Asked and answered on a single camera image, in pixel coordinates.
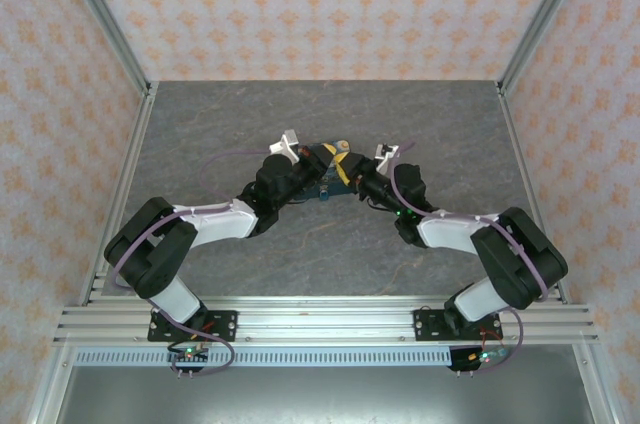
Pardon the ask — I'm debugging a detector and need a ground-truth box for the blue starry night tin box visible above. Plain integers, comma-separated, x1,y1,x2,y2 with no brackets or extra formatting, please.
299,137,362,201

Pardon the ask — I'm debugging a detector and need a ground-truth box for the circuit board with LEDs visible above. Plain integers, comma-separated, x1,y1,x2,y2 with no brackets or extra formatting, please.
167,343,211,364
467,347,509,364

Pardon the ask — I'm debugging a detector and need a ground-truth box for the grey metal sheet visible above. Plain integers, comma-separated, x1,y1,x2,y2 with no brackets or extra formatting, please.
49,366,596,424

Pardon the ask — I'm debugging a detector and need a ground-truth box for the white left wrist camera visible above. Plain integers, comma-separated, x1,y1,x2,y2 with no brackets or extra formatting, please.
268,130,301,165

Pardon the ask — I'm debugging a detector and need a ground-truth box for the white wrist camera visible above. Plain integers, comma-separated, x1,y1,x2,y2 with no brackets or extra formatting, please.
373,142,401,175
268,130,301,165

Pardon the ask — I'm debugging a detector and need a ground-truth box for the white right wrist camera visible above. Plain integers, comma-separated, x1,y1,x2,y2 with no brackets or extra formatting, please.
373,142,401,175

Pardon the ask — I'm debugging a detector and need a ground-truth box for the aluminium side rail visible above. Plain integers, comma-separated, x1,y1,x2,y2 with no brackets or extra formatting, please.
79,83,159,305
497,83,569,305

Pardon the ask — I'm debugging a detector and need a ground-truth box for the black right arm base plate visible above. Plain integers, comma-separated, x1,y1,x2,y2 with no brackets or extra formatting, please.
412,308,501,343

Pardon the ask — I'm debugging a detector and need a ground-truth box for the aluminium mounting rail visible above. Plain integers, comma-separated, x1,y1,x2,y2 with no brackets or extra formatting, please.
52,296,600,345

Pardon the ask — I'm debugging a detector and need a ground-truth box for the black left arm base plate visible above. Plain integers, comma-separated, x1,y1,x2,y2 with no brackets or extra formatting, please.
146,310,239,343

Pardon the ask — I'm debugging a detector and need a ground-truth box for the thin red wire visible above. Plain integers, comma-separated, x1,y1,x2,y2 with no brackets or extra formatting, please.
477,324,504,345
197,316,221,345

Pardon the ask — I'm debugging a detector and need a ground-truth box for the slotted grey cable duct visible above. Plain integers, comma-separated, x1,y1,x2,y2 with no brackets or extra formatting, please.
73,347,454,368

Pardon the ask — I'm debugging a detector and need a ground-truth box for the aluminium frame post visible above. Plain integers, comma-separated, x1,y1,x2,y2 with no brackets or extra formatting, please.
497,0,596,95
52,0,154,95

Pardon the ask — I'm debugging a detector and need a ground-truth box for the aluminium frame leg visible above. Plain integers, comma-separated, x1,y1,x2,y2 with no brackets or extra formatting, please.
574,343,626,424
27,343,76,424

